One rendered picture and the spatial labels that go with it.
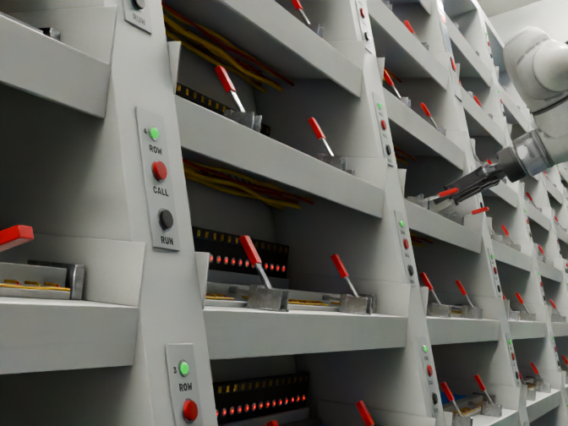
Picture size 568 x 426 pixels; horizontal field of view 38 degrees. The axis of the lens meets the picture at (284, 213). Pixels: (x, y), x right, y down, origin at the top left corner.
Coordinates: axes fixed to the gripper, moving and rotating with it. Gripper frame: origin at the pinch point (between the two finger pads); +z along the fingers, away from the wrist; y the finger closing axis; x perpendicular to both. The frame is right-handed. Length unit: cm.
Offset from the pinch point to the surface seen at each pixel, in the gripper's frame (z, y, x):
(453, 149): -8.6, -2.0, -9.8
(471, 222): -3.4, -12.3, 5.0
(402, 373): 6, 57, 35
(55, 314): 4, 137, 28
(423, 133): -7.5, 21.5, -8.8
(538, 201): -12, -153, -19
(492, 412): 7.7, 4.4, 45.6
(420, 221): -2.2, 37.1, 10.5
